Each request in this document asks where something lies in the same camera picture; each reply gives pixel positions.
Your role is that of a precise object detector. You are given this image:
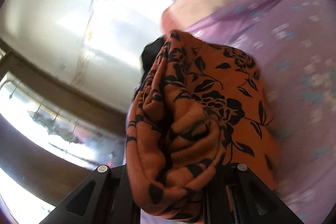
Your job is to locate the orange black floral shirt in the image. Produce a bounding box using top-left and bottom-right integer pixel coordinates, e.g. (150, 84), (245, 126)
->
(125, 29), (280, 222)

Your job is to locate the purple floral bed sheet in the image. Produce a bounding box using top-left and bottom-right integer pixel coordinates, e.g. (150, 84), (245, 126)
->
(126, 0), (336, 224)

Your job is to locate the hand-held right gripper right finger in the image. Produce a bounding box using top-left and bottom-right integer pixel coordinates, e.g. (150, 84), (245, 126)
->
(202, 163), (305, 224)

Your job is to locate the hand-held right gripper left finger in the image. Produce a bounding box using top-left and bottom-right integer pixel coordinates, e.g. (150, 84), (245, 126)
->
(46, 165), (141, 224)

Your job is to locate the black cloth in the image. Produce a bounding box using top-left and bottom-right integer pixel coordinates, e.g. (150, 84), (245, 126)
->
(141, 38), (166, 77)

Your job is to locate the wooden door with stained glass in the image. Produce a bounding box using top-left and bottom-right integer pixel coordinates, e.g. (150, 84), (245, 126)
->
(0, 38), (132, 224)

